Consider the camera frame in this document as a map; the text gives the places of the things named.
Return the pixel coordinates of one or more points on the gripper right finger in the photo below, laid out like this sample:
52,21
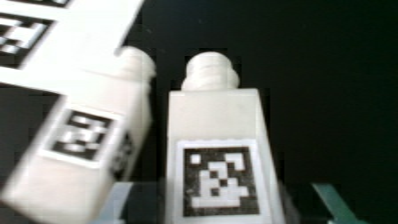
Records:
344,216

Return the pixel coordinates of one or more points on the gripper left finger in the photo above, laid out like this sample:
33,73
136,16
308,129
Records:
115,205

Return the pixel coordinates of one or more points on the white table leg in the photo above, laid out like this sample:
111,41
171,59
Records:
83,153
221,180

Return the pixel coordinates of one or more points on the fiducial marker sheet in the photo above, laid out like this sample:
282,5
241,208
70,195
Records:
61,38

